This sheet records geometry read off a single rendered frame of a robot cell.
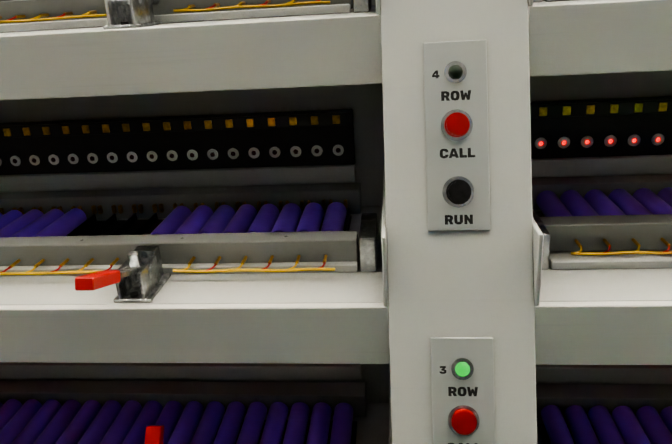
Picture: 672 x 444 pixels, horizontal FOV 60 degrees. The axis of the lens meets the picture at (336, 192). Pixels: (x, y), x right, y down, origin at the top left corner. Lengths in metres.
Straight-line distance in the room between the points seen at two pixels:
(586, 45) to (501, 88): 0.06
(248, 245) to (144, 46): 0.16
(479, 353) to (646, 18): 0.24
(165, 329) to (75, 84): 0.19
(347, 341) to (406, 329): 0.04
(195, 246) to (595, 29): 0.32
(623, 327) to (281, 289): 0.23
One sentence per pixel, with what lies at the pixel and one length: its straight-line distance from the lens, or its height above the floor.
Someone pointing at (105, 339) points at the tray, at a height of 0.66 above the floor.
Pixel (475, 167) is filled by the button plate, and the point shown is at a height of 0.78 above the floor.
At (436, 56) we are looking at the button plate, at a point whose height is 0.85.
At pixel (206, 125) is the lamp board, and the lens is 0.58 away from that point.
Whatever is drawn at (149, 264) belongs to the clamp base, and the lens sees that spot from 0.44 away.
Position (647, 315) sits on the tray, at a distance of 0.43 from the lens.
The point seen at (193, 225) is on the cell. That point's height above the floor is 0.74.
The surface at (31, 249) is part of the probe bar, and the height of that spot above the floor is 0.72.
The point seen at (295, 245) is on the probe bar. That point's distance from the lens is 0.44.
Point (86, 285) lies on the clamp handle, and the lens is 0.38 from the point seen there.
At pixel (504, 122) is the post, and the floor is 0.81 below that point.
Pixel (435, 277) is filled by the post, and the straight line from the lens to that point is 0.39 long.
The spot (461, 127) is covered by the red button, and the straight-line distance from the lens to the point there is 0.38.
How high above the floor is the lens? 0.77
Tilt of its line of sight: 1 degrees down
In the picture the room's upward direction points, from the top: 2 degrees counter-clockwise
